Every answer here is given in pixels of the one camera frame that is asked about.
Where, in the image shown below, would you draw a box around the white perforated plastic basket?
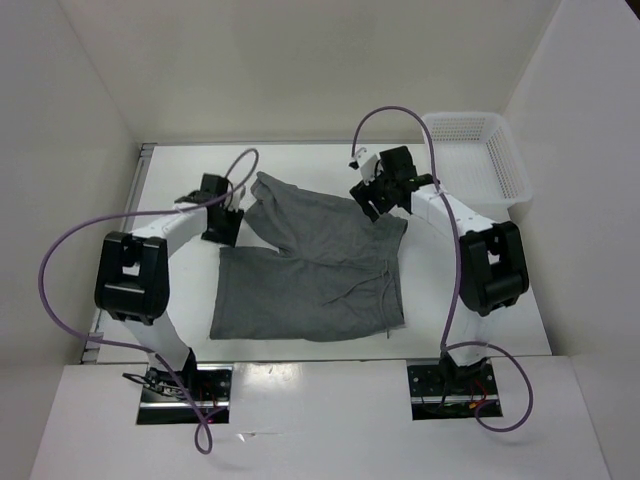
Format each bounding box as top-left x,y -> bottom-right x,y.
422,112 -> 533,208

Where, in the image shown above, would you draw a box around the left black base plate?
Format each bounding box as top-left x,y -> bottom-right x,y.
123,365 -> 232,426

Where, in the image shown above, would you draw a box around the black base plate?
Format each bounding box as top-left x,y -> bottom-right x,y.
123,365 -> 232,426
407,360 -> 503,421

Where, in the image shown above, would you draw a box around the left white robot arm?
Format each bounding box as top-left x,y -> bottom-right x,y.
94,174 -> 246,401

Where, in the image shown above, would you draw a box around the grey shorts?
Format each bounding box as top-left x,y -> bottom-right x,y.
210,172 -> 408,342

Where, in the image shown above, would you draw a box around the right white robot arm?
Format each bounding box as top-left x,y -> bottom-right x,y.
349,146 -> 529,393

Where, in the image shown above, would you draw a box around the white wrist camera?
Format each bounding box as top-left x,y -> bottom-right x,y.
348,147 -> 380,184
224,186 -> 246,212

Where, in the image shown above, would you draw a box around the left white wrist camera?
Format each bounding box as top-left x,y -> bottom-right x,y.
224,186 -> 246,212

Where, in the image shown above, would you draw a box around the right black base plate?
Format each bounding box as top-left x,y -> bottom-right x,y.
407,360 -> 503,421

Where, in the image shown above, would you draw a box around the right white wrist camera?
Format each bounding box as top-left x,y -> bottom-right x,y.
348,147 -> 380,184

